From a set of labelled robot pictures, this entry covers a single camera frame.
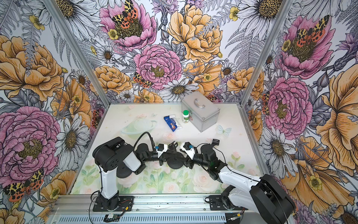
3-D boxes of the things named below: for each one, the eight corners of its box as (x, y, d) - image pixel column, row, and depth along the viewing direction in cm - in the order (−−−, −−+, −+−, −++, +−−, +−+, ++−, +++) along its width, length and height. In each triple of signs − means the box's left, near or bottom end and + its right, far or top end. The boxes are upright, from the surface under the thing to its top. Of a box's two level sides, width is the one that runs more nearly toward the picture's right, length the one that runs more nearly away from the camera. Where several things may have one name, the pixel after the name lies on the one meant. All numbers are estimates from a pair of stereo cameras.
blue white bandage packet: (172, 132, 105) (172, 129, 102) (164, 119, 113) (164, 116, 110) (182, 128, 108) (181, 125, 105) (173, 115, 116) (173, 112, 113)
